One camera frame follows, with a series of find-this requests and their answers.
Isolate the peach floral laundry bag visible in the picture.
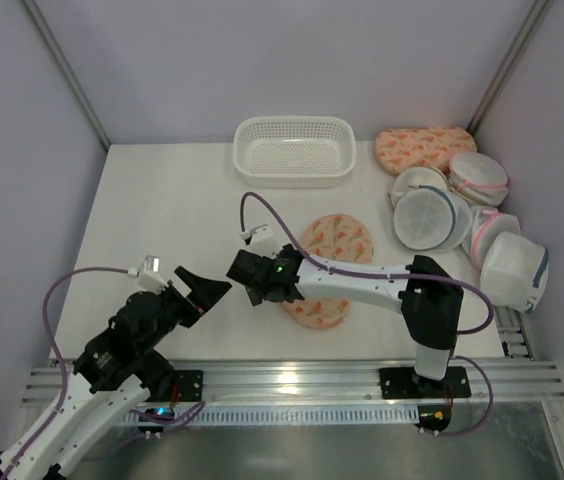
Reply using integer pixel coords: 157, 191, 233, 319
281, 212, 376, 329

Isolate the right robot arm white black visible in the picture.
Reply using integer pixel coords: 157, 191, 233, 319
227, 244, 464, 383

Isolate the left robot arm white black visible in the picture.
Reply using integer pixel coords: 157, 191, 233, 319
0, 264, 231, 479

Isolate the white mesh bag blue zipper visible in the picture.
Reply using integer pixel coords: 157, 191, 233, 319
393, 186, 473, 252

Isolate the cream mesh bag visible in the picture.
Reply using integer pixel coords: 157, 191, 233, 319
389, 166, 448, 207

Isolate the peach floral bag at back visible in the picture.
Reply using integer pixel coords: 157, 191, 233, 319
374, 126, 477, 176

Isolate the white mesh bag pink trim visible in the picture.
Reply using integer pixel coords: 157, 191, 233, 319
462, 206, 521, 270

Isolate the white mesh bag pink zipper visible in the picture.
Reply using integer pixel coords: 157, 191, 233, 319
448, 152, 509, 207

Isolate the white perforated plastic basket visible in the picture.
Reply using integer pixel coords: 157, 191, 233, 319
233, 116, 357, 189

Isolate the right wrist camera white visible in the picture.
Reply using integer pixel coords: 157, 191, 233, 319
240, 224, 280, 258

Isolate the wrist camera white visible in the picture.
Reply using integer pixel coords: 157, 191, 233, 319
240, 224, 280, 258
126, 255, 168, 294

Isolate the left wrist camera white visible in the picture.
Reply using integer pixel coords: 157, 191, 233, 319
126, 255, 168, 294

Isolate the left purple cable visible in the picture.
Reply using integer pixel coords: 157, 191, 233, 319
1, 266, 207, 476

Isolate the purple cable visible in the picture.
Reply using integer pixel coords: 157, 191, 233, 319
1, 266, 207, 476
238, 192, 494, 438

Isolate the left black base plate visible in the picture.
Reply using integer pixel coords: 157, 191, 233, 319
148, 370, 204, 404

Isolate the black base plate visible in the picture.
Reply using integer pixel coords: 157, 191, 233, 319
378, 366, 472, 400
148, 370, 204, 404

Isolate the aluminium mounting rail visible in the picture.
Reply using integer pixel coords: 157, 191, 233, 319
21, 314, 564, 404

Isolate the slotted white cable duct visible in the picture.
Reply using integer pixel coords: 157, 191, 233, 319
121, 404, 421, 427

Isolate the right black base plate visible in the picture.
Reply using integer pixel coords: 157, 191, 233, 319
378, 366, 472, 400

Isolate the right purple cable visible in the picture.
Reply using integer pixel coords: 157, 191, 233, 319
238, 192, 494, 438

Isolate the white mesh bag blue strap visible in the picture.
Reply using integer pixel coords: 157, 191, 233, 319
479, 230, 551, 314

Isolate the left aluminium corner post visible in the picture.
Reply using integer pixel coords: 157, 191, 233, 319
18, 0, 111, 151

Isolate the aluminium corner post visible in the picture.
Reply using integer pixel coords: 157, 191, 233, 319
466, 0, 554, 136
18, 0, 111, 151

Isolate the right aluminium corner post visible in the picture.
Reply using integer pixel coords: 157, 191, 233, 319
466, 0, 554, 136

